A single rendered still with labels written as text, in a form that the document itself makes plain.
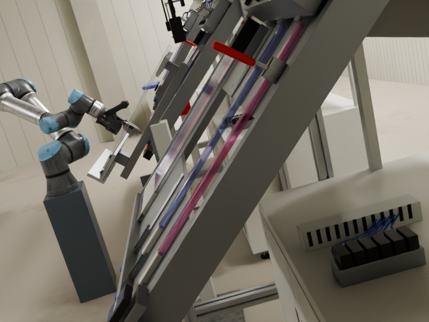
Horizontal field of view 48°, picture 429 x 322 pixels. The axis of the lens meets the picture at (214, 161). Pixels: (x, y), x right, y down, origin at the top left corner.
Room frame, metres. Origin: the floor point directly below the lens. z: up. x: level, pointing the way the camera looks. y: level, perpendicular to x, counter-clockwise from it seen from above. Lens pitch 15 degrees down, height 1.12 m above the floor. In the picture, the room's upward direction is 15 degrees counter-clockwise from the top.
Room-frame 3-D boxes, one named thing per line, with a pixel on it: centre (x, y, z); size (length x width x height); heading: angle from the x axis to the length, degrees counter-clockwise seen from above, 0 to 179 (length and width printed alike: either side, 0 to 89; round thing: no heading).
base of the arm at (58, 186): (2.23, 0.73, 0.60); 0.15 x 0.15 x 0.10
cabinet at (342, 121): (2.41, -0.38, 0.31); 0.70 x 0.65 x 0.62; 2
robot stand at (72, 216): (2.23, 0.73, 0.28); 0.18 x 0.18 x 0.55; 8
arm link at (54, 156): (2.24, 0.73, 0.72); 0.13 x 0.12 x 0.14; 145
